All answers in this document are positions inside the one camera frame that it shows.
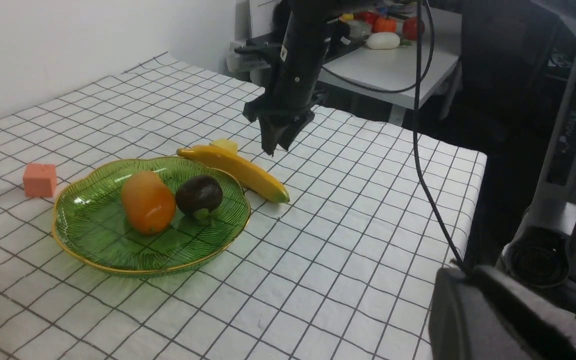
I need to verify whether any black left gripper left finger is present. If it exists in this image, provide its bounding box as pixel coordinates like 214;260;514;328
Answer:
428;268;538;360

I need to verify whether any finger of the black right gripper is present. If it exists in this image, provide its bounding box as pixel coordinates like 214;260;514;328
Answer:
278;117;309;152
260;120;281;157

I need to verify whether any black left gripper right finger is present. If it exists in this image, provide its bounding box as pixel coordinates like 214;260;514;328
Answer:
473;266;576;360

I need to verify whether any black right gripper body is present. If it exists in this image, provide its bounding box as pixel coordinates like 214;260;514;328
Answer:
243;60;324;132

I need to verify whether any yellow plastic banana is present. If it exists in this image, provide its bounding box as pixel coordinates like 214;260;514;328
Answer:
176;145;291;204

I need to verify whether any dark purple passion fruit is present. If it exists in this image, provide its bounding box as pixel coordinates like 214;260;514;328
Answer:
174;174;224;221

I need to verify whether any orange plastic mango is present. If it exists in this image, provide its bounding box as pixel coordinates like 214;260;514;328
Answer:
121;171;177;236

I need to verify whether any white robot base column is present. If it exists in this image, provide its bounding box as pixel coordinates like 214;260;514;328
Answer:
498;30;576;291

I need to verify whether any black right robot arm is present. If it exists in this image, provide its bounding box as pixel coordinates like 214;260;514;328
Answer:
235;0;382;156

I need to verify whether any yellow foam cube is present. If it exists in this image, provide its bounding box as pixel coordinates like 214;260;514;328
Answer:
210;137;239;154

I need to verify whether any white toy vegetable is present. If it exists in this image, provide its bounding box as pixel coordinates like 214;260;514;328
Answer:
365;32;402;50

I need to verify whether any orange toy pumpkin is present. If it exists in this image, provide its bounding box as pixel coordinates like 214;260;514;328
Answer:
371;16;398;34

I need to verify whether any white side table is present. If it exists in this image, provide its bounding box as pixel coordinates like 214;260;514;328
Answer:
248;0;464;126

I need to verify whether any red toy tomato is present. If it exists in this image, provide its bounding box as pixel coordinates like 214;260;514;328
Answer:
402;16;425;42

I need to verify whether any white checkered tablecloth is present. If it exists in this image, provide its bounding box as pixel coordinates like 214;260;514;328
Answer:
0;51;488;360

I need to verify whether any green glass leaf plate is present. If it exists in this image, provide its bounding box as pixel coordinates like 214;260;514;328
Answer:
52;156;252;278

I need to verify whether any orange foam cube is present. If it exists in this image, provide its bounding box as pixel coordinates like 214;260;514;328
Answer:
22;162;57;198

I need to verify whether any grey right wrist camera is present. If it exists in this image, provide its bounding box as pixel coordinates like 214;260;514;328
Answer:
226;32;282;73

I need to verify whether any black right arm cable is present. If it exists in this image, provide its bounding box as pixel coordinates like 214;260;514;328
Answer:
318;0;466;266

